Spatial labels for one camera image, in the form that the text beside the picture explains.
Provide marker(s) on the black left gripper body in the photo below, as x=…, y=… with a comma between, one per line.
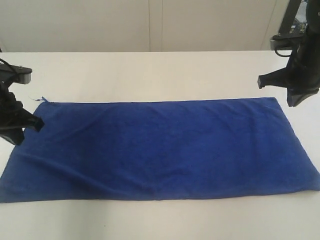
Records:
x=10, y=110

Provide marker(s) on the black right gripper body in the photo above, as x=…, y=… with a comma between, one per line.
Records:
x=304, y=62

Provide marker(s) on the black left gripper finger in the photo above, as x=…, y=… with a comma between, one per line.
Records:
x=13, y=136
x=31, y=121

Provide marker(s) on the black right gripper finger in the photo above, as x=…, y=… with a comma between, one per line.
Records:
x=296, y=96
x=276, y=78

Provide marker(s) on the blue towel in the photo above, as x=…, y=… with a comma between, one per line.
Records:
x=144, y=151

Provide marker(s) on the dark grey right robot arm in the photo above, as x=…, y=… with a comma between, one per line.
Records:
x=312, y=21

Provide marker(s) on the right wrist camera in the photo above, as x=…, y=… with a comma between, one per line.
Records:
x=285, y=42

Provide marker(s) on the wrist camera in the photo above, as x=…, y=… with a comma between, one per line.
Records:
x=285, y=42
x=14, y=74

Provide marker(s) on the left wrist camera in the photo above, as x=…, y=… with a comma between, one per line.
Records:
x=14, y=74

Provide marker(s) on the dark window frame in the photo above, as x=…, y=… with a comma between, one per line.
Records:
x=289, y=16

